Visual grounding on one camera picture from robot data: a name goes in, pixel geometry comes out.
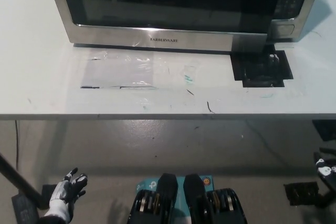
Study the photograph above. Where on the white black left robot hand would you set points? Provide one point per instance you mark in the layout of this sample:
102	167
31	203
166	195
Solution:
61	192

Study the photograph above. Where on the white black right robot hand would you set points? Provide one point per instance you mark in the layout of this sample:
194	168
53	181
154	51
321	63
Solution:
326	167

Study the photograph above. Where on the stainless steel Farberware microwave body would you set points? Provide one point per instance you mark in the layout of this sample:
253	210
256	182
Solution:
302	11

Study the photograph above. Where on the black ribbed floor pad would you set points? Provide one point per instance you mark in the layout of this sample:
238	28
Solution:
23	211

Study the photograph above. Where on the dark metal table leg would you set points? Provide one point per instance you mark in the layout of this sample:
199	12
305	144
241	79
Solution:
21	179

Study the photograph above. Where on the small white cap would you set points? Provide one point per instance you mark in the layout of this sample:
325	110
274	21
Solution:
273	58

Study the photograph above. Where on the clear plastic tape sheet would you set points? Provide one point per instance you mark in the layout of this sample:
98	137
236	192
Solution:
118	72

